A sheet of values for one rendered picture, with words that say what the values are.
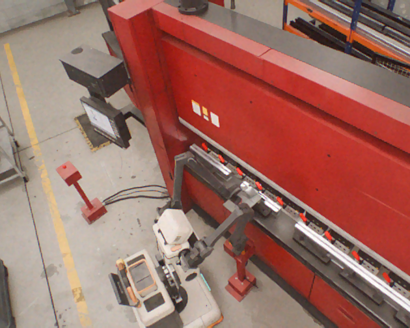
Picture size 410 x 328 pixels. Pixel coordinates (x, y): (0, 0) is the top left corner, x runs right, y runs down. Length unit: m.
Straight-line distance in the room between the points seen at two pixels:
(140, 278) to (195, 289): 0.72
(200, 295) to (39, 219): 2.27
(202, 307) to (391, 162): 2.07
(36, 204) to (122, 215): 1.15
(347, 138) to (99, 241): 3.02
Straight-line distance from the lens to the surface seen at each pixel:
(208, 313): 3.25
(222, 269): 3.69
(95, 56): 2.96
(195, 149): 3.31
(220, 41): 2.12
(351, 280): 2.73
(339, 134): 1.87
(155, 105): 2.91
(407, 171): 1.80
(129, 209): 4.28
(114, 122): 2.91
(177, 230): 2.33
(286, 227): 2.88
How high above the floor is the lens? 3.35
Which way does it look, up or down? 49 degrees down
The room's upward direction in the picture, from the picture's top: 10 degrees counter-clockwise
